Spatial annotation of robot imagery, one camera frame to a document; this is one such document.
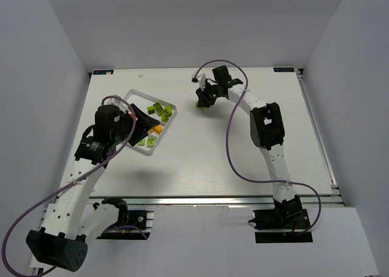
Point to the light green lego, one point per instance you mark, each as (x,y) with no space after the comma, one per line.
(164,117)

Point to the blue label left corner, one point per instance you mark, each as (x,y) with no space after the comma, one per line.
(103,72)

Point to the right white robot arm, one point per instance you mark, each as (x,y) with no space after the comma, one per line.
(266,132)

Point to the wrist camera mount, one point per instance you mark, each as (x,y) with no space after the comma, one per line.
(199,78)
(117,102)

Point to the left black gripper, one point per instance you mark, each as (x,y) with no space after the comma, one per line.
(134,124)

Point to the blue label corner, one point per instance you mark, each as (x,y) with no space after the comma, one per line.
(283,69)
(103,72)

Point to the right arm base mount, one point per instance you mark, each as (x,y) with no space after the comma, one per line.
(271,228)

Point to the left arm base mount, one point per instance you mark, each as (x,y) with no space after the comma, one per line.
(132,224)

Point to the dark green square lego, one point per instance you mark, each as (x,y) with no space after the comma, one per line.
(151,109)

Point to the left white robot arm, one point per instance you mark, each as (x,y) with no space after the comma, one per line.
(65,235)

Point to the aluminium front rail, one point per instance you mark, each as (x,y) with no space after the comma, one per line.
(305,200)

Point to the white divided sorting tray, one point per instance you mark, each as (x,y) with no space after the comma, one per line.
(155,117)

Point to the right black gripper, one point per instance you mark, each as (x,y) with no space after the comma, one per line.
(207,95)

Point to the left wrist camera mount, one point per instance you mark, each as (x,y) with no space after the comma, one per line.
(117,102)

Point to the blue label right corner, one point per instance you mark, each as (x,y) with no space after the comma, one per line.
(283,69)

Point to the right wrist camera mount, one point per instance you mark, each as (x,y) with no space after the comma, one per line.
(199,78)

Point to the dark green long lego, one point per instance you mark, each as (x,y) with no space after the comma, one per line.
(158,109)

